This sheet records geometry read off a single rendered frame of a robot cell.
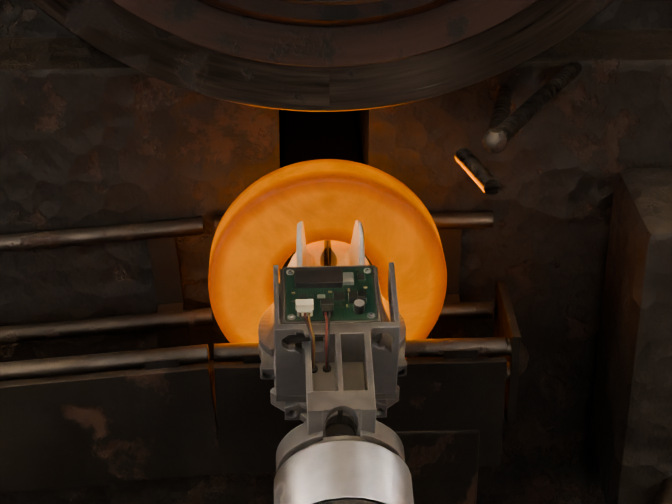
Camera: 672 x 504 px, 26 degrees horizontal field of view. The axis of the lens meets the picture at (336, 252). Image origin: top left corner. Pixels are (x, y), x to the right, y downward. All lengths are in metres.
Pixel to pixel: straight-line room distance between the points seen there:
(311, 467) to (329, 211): 0.22
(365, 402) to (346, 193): 0.19
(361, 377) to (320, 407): 0.05
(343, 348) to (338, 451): 0.07
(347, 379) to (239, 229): 0.16
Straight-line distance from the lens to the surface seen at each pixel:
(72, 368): 0.96
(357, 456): 0.77
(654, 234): 0.93
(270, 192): 0.92
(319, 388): 0.81
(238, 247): 0.94
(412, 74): 0.86
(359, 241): 0.89
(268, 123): 0.97
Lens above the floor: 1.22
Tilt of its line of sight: 29 degrees down
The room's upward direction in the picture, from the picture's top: straight up
